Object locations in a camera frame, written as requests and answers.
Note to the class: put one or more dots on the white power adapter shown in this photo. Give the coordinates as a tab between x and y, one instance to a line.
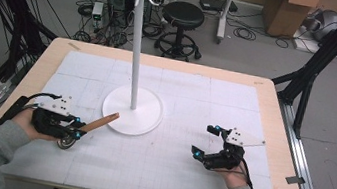
98	8

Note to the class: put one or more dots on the black round stool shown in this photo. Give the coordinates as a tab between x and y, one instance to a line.
183	14

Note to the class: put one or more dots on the person's left hand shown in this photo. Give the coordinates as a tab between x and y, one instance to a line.
27	122

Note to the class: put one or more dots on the white hook stand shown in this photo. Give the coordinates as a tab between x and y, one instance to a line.
136	52

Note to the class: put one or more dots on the grey tape piece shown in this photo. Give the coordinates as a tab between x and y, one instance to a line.
295	180

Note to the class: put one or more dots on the white grid mat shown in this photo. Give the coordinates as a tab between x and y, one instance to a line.
161	174

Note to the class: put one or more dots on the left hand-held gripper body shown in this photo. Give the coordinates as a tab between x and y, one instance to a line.
51	122

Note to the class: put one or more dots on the person's right hand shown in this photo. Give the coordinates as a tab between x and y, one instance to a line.
234	178

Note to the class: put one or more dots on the large open cardboard box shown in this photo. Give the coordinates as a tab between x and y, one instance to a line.
289	15

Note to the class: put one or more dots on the flat black device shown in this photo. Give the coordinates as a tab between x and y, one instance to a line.
216	5

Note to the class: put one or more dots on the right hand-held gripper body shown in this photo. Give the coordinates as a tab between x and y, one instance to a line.
229	157

